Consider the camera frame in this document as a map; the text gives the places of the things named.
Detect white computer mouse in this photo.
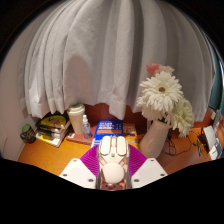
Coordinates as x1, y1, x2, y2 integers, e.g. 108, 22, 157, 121
96, 134, 131, 192

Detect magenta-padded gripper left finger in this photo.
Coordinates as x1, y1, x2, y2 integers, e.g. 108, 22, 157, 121
59, 144, 101, 190

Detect cream lidded tumbler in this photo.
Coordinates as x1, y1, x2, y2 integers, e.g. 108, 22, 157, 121
66, 102, 87, 136

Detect white and pink flowers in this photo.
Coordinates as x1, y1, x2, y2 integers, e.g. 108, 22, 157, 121
135, 63, 196, 138

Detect dark mug with green inside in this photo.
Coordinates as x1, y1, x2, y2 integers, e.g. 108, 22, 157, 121
19, 123, 37, 145

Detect black cable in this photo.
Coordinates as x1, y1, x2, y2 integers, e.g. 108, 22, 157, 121
164, 129, 201, 157

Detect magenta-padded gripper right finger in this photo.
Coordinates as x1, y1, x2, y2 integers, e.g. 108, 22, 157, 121
127, 144, 168, 189

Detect red flat notebook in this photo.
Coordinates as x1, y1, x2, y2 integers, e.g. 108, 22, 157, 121
65, 131, 95, 146

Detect yellow and black book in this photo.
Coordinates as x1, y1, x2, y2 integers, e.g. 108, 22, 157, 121
37, 112, 71, 130

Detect yellow and white book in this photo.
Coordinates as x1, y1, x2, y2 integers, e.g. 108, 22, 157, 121
34, 133, 69, 148

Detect clear spray bottle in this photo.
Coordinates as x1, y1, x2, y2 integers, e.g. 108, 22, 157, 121
81, 114, 93, 140

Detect white ceramic vase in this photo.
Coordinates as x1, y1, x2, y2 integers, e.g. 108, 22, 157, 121
138, 119, 173, 159

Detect white pleated curtain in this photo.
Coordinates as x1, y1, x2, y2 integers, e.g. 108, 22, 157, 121
18, 0, 218, 123

